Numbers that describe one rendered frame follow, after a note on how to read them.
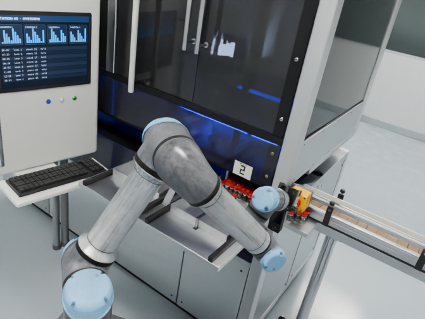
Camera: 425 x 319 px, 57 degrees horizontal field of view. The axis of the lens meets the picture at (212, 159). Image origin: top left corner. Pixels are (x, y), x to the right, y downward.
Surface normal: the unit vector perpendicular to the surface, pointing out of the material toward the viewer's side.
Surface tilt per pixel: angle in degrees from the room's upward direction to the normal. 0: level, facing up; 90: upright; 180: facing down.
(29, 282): 0
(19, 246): 0
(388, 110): 90
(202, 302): 90
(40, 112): 90
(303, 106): 90
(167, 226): 0
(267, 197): 65
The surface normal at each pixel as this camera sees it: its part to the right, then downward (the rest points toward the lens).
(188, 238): 0.15, -0.88
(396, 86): -0.57, 0.29
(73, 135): 0.71, 0.41
